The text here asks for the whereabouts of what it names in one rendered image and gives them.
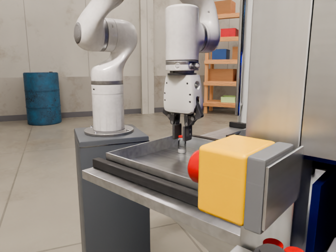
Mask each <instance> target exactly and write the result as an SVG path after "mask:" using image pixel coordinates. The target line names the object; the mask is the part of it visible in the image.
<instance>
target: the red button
mask: <svg viewBox="0 0 336 252"><path fill-rule="evenodd" d="M187 172H188V175H189V177H190V178H191V180H192V181H193V182H195V183H199V150H197V151H195V152H194V153H193V154H192V155H191V157H190V159H189V161H188V166H187Z"/></svg>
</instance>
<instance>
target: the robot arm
mask: <svg viewBox="0 0 336 252"><path fill-rule="evenodd" d="M123 1H124V0H91V1H90V3H89V4H88V5H87V7H86V8H85V9H84V10H83V12H82V13H81V15H80V16H79V18H78V19H77V21H76V24H75V27H74V35H73V36H74V39H75V42H76V44H77V45H78V46H79V47H80V48H81V49H83V50H86V51H91V52H110V56H109V58H108V59H107V60H105V61H103V62H101V63H99V64H97V65H95V66H94V67H93V68H92V69H91V74H90V77H91V96H92V116H93V125H90V127H88V128H86V129H85V130H84V134H85V135H87V136H92V137H119V136H124V135H128V134H131V133H132V132H133V131H134V128H133V127H131V126H128V125H125V116H124V83H123V71H124V66H125V63H126V61H127V60H128V58H129V57H130V55H131V54H132V52H133V51H134V49H135V48H136V46H137V43H138V34H137V30H136V28H135V27H134V25H133V24H132V23H130V22H129V21H126V20H122V19H115V18H106V16H107V15H108V14H109V13H110V12H111V11H112V10H113V9H115V8H116V7H118V6H119V5H120V4H121V3H122V2H123ZM180 1H181V2H182V3H183V4H173V5H170V6H168V7H166V9H165V61H166V62H165V70H166V71H170V73H167V75H166V78H165V84H164V95H163V104H164V108H163V111H162V113H163V114H165V115H166V116H167V117H168V119H169V120H170V124H171V125H172V139H174V140H175V139H178V138H179V136H180V135H182V140H183V141H184V142H186V141H189V140H191V139H192V125H194V124H195V122H196V121H197V120H198V119H200V118H202V117H204V114H203V112H202V111H203V92H202V83H201V79H200V75H197V73H194V72H195V71H198V70H199V68H200V63H199V53H210V52H213V51H215V50H216V49H217V48H218V46H219V43H220V25H219V19H218V14H217V9H216V6H215V3H214V0H180ZM194 113H195V115H194ZM181 114H184V125H185V126H183V127H182V124H181V123H180V115H181Z"/></svg>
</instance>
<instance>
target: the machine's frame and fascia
mask: <svg viewBox="0 0 336 252"><path fill-rule="evenodd" d="M300 146H303V155H306V156H311V157H317V158H322V159H328V160H333V161H336V0H314V5H313V16H312V26H311V37H310V48H309V58H308V69H307V80H306V91H305V101H304V112H303V123H302V133H301V144H300Z"/></svg>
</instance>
